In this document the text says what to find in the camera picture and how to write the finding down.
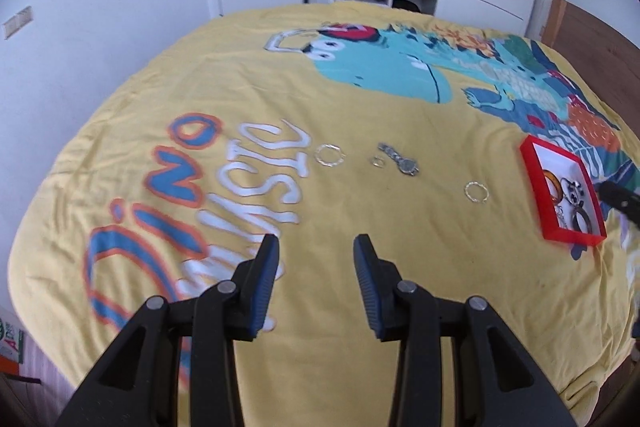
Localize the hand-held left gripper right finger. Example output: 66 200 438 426
352 234 577 427

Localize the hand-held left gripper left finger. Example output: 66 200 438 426
55 234 281 427

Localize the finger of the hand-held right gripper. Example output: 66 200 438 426
598 179 640 226

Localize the dark brown bangle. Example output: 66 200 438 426
570 205 597 234

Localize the beaded stone bracelet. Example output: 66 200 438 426
560 177 587 206

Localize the amber bangle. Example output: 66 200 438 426
544 169 564 206

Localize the red jewelry box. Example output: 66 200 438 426
519 134 608 244

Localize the silver wristwatch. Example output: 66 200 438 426
377 143 421 176

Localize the silver hoop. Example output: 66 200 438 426
315 144 347 168

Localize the wooden headboard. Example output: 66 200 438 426
540 0 640 74

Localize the yellow printed blanket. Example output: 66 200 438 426
7 2 640 414

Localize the printed cardboard box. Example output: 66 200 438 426
0 307 27 380

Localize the silver double ring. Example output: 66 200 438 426
463 182 490 205

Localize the wall switch plate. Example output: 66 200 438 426
2 5 34 40

